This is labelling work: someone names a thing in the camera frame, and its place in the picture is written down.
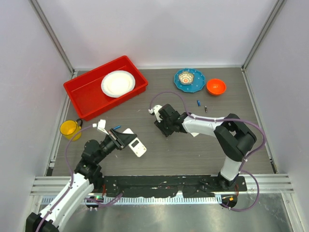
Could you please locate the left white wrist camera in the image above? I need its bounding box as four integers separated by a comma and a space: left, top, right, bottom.
92, 119, 109, 135

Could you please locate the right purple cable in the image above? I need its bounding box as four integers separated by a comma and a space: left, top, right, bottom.
149, 90, 267, 212

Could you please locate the blue ceramic plate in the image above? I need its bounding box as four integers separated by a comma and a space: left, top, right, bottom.
174, 68, 206, 93

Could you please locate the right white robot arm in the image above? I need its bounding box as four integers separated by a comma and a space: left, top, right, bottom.
148, 104, 256, 191

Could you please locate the orange plastic bowl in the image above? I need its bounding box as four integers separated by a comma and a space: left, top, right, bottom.
206, 79, 226, 96

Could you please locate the white paper plate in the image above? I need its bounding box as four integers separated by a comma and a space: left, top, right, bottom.
101, 71, 136, 98

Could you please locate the purple cable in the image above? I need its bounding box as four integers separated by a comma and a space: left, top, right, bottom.
35, 124, 124, 232
149, 90, 267, 212

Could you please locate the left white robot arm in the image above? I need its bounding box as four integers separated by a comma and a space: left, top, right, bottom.
25, 129, 138, 232

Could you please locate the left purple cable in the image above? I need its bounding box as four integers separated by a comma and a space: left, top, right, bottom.
35, 124, 124, 232

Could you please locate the white slotted cable duct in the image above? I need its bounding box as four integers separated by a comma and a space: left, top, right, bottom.
42, 195, 223, 205

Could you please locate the white remote control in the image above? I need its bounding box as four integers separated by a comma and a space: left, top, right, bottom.
123, 128, 147, 158

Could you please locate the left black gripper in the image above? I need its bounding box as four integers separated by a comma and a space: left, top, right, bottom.
95, 128, 136, 163

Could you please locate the red plastic bin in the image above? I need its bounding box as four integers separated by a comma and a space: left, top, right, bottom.
63, 56, 148, 121

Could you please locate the small patterned flower bowl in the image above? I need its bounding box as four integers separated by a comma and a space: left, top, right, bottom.
178, 71, 195, 85

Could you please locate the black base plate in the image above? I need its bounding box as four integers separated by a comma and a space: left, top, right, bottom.
89, 175, 247, 198

